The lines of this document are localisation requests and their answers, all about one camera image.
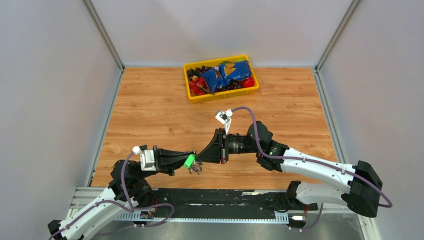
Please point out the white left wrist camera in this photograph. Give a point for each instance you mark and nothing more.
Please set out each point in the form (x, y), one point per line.
(147, 157)

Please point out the dark grape bunch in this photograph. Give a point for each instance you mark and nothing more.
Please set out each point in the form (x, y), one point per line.
(197, 71)

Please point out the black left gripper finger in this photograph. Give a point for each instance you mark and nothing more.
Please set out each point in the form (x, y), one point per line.
(169, 167)
(170, 156)

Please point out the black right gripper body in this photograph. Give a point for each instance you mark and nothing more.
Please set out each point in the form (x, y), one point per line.
(233, 144)

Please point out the red strawberries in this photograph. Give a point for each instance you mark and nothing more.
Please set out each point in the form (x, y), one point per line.
(197, 86)

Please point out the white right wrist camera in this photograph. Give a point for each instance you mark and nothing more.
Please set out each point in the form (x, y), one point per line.
(225, 118)

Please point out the large metal keyring with keys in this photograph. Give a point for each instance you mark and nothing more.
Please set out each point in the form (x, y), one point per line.
(196, 168)

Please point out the yellow plastic bin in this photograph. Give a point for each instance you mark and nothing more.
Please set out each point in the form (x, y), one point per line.
(219, 95)

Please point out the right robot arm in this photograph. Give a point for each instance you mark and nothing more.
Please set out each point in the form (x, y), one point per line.
(356, 186)

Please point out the green tagged key bunch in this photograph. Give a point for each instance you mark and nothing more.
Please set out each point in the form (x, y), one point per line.
(190, 160)

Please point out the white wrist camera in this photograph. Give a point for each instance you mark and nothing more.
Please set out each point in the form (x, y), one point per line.
(225, 118)
(147, 157)

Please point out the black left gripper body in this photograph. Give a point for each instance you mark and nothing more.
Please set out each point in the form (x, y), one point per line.
(155, 167)

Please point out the red tomato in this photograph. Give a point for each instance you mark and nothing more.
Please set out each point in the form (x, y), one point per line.
(248, 82)

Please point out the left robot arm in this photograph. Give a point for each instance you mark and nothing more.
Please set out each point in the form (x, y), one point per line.
(128, 192)

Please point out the blue snack bag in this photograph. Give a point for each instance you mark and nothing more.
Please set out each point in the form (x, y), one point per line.
(227, 76)

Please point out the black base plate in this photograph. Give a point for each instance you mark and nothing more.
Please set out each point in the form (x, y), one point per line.
(185, 203)

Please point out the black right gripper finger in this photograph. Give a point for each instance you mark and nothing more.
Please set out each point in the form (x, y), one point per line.
(208, 158)
(213, 149)

